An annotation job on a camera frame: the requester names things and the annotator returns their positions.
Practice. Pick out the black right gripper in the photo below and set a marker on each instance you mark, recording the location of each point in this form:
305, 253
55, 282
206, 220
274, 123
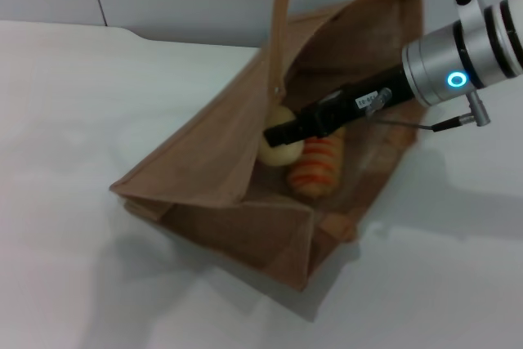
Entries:
359, 99

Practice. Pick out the round beige egg yolk pastry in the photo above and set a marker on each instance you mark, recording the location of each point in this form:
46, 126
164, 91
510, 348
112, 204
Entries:
280, 155

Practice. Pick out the orange striped bread roll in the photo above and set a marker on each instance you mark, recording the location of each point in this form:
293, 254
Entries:
314, 169

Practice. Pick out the brown jute tote bag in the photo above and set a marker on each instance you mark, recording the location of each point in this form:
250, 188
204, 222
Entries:
212, 153

